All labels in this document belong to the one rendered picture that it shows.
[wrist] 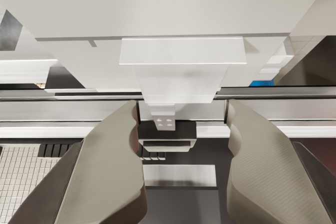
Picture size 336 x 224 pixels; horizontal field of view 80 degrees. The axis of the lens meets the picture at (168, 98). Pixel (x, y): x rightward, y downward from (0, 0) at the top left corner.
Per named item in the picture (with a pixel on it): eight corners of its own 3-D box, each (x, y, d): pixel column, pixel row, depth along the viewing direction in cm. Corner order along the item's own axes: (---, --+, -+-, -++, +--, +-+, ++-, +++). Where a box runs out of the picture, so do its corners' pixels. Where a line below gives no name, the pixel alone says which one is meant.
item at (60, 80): (218, 64, 23) (221, 87, 22) (214, 76, 26) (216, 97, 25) (49, 66, 24) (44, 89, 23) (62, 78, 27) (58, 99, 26)
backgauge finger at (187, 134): (206, 90, 27) (209, 127, 25) (192, 132, 51) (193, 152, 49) (117, 91, 27) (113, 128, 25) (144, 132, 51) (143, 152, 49)
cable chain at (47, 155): (165, 143, 58) (164, 158, 57) (166, 146, 64) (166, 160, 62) (39, 143, 60) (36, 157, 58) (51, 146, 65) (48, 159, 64)
